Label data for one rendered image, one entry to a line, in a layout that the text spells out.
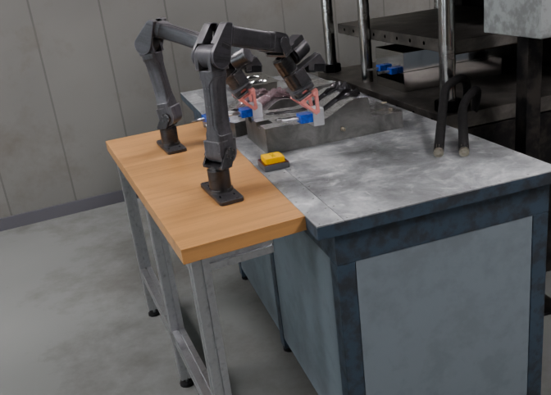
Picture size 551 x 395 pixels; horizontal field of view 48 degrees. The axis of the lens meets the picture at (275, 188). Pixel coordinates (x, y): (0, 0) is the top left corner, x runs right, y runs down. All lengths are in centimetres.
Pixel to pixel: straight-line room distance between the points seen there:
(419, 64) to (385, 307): 143
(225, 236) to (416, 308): 57
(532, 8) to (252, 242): 121
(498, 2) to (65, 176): 287
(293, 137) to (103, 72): 223
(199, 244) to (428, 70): 168
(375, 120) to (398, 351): 81
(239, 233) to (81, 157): 277
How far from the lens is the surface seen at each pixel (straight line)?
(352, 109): 213
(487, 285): 184
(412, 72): 284
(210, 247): 149
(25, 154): 416
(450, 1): 240
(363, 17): 307
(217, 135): 171
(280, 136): 206
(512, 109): 257
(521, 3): 225
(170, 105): 226
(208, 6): 423
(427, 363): 186
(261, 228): 152
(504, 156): 190
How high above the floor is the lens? 141
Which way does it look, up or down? 20 degrees down
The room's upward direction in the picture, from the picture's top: 7 degrees counter-clockwise
